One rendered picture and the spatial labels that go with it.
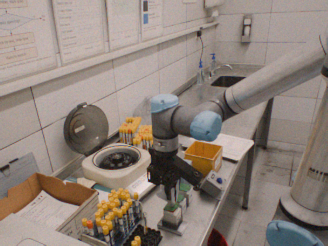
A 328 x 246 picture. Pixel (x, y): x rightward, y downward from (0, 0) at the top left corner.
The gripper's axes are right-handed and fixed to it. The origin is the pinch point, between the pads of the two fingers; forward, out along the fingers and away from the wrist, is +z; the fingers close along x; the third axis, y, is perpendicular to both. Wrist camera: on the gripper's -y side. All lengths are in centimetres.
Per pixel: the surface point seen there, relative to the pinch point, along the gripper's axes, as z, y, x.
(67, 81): -31, 58, -20
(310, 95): 34, -36, -241
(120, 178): -0.7, 23.7, -4.2
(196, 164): 4.1, 4.2, -31.3
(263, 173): 97, -8, -184
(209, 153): 5.0, 2.4, -43.9
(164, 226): 8.5, 2.7, 2.5
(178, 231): 8.5, -2.4, 2.5
